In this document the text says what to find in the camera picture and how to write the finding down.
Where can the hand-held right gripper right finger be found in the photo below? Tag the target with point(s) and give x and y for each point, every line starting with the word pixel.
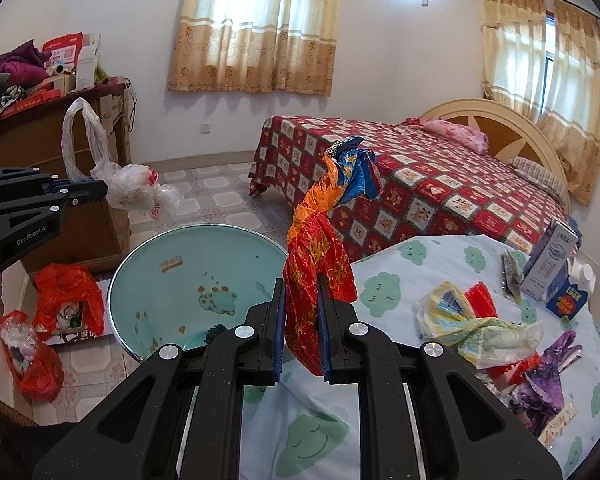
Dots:
pixel 326 355

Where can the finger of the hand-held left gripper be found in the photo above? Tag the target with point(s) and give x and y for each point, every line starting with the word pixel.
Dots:
pixel 87 192
pixel 20 185

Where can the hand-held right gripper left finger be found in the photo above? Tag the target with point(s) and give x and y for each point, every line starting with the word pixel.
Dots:
pixel 277 350

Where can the clear plastic bag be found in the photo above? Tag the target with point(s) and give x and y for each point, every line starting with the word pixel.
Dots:
pixel 130 185

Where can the red orange foil wrapper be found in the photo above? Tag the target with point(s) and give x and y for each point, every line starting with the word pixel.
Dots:
pixel 312 280

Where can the teal plastic basin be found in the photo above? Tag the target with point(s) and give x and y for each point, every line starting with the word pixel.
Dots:
pixel 190 270

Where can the purple foil wrapper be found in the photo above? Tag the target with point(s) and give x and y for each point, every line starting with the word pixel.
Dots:
pixel 550 375

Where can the brown wooden cabinet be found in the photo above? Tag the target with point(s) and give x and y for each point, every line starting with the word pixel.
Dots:
pixel 35 140

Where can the large red plastic bag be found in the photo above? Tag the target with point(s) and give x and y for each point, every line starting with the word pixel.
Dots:
pixel 55 285

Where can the flat red box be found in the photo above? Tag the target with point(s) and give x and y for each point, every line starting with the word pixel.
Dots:
pixel 30 102

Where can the black white patterned cloth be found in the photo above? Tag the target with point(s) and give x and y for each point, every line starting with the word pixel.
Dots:
pixel 11 97

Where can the printed cardboard box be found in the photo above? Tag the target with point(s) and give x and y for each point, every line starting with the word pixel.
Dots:
pixel 87 332

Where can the purple cloth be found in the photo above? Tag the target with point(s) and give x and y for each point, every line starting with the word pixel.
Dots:
pixel 20 62

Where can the small red plastic bag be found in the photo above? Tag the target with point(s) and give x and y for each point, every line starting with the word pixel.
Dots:
pixel 37 375

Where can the red white open box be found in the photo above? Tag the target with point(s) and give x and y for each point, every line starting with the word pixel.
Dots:
pixel 65 50

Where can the yellow plastic bag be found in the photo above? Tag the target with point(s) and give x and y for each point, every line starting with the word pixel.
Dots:
pixel 472 340

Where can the red ribbed wrapper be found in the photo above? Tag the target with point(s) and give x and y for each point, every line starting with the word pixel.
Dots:
pixel 480 300

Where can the red plastic scrap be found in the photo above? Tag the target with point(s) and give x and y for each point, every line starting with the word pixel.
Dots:
pixel 505 370

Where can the bed with red quilt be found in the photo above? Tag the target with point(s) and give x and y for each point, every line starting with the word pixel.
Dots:
pixel 430 195

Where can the wide beige window curtain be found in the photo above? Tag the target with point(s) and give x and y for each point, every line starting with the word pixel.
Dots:
pixel 255 35

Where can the white blue carton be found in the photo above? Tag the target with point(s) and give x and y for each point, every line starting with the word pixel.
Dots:
pixel 547 260

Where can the pink paper card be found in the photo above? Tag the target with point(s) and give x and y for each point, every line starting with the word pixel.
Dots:
pixel 557 425

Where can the small blue red box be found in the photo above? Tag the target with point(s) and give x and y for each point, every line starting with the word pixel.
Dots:
pixel 565 302

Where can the pink pillow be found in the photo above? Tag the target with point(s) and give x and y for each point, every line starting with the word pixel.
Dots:
pixel 452 132

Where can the white plastic bottle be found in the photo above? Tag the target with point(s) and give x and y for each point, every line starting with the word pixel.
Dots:
pixel 582 275

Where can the striped pillow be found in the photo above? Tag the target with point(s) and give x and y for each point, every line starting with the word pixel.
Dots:
pixel 540 175

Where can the cream wooden headboard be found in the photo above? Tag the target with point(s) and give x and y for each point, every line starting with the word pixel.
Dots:
pixel 520 135

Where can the long beige window curtain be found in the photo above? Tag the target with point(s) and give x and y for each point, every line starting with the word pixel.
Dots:
pixel 520 70

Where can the white wall socket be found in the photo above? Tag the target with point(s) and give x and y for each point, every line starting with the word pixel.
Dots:
pixel 206 127

